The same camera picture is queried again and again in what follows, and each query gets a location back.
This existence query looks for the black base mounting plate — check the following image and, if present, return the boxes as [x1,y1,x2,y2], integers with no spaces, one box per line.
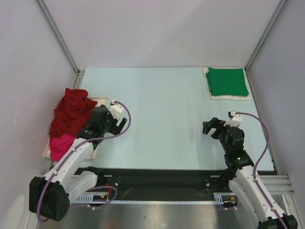
[74,167,231,201]

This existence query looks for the aluminium frame post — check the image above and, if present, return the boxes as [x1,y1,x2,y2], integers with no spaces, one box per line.
[244,0,289,72]
[35,0,85,89]

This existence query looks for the dark red t-shirt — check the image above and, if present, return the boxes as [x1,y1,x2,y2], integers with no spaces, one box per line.
[50,88,97,138]

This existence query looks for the folded cream t-shirt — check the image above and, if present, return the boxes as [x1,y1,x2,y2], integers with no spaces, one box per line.
[202,68,251,101]

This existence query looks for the aluminium front frame rail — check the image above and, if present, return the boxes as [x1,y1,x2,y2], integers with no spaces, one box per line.
[35,174,293,196]

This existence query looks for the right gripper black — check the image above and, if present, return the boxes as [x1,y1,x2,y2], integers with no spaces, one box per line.
[202,117,231,154]

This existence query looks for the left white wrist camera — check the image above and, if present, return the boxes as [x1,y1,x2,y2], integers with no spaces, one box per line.
[109,100,124,120]

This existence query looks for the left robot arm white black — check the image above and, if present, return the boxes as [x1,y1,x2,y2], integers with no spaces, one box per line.
[29,100,132,223]

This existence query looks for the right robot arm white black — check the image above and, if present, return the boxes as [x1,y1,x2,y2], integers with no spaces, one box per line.
[203,117,298,229]

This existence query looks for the left aluminium frame post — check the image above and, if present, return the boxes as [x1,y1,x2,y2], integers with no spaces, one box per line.
[35,0,85,89]

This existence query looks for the green t-shirt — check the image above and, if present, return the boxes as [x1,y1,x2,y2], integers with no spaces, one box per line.
[205,67,249,97]

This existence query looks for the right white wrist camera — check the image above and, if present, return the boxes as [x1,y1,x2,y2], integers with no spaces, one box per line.
[224,111,243,127]

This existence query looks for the white slotted cable duct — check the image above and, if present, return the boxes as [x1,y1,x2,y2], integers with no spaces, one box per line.
[71,192,239,205]

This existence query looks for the right aluminium frame post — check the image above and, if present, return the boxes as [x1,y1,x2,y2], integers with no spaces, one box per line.
[244,0,289,72]

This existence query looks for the cream plastic tray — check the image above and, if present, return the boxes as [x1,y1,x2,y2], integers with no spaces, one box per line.
[42,97,110,160]

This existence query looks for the pink t-shirt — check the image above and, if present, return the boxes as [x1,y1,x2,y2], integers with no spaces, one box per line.
[49,134,75,162]

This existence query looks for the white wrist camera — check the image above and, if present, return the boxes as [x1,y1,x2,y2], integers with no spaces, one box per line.
[109,100,124,120]
[224,111,243,127]

